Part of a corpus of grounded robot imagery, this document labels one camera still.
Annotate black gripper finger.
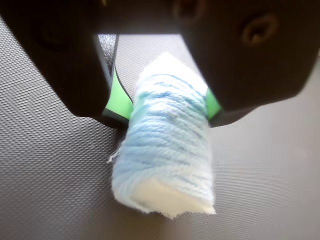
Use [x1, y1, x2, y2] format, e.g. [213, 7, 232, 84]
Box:
[172, 0, 320, 128]
[0, 0, 134, 129]

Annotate light blue yarn block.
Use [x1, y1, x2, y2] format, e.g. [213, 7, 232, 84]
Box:
[107, 51, 217, 221]

